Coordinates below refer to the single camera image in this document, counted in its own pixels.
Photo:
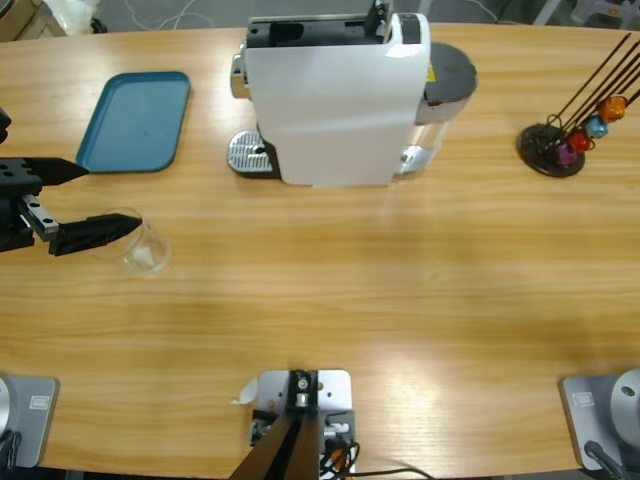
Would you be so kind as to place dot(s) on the brown cardboard box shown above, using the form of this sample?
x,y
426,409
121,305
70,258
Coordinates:
x,y
25,20

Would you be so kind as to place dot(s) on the clear drinking glass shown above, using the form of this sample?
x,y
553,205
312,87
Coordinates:
x,y
142,257

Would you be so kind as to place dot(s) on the clear water tank dark lid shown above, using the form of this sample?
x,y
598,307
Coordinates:
x,y
450,70

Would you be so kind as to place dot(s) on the black capsule holder with rods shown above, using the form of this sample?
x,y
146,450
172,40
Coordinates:
x,y
535,145

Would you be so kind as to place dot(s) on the white furniture legs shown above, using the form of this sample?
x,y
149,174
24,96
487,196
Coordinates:
x,y
585,12

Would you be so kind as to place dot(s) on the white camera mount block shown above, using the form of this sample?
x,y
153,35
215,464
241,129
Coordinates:
x,y
332,395

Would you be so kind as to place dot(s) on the teal plastic tray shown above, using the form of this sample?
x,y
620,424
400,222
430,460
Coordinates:
x,y
132,122

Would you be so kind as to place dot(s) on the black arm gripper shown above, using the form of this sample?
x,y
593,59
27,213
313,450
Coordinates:
x,y
12,225

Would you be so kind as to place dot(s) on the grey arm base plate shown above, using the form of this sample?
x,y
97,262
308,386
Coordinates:
x,y
590,415
35,420

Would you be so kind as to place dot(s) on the white capsule coffee machine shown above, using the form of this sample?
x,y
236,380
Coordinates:
x,y
330,110

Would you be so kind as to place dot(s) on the orange coffee capsule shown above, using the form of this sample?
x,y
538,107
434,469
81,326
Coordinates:
x,y
612,109

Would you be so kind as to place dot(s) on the white plastic bag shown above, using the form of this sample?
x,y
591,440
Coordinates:
x,y
75,15

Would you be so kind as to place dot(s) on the purple coffee capsule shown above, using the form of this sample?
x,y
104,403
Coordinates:
x,y
565,155

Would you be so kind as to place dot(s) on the white paper tag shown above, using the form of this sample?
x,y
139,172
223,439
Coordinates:
x,y
247,392

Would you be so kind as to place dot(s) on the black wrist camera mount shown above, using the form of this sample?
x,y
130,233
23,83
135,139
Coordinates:
x,y
4,125

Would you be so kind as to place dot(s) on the blue coffee capsule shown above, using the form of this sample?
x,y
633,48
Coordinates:
x,y
596,127

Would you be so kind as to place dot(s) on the red coffee capsule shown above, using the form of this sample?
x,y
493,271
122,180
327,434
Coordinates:
x,y
580,142

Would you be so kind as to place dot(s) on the dark camera post with bracket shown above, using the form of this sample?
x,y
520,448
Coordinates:
x,y
295,440

